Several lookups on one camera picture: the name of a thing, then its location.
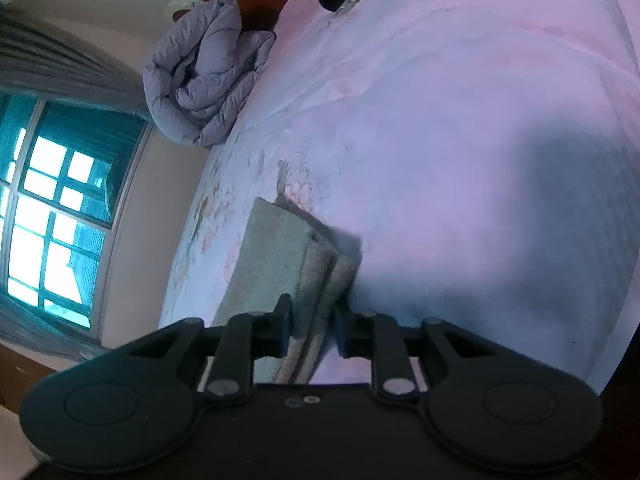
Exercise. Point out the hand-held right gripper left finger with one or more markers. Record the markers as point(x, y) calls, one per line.
point(284, 322)

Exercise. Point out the grey curtain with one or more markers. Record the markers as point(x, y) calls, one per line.
point(30, 322)
point(60, 55)

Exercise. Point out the rolled grey quilt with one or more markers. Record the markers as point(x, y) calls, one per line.
point(200, 85)

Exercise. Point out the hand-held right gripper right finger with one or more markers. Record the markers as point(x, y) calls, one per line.
point(342, 332)

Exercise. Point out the bed with pink floral sheet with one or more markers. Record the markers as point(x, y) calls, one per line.
point(450, 160)

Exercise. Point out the window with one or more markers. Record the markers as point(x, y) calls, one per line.
point(45, 210)

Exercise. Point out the grey pants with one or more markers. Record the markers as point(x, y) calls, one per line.
point(272, 252)

